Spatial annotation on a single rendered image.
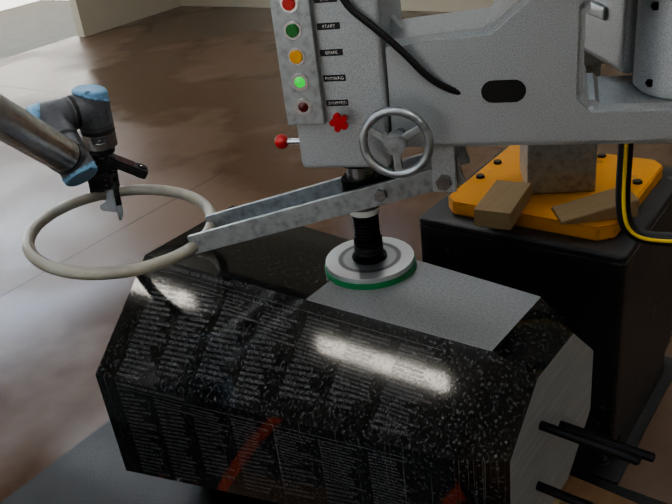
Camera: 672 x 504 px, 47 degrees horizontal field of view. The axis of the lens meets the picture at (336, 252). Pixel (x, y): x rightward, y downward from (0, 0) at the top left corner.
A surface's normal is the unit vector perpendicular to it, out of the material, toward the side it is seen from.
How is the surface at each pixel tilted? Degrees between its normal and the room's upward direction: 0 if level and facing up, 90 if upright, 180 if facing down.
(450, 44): 90
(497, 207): 0
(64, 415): 0
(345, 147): 90
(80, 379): 0
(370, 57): 90
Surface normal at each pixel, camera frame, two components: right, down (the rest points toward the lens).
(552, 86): -0.25, 0.48
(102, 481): -0.11, -0.87
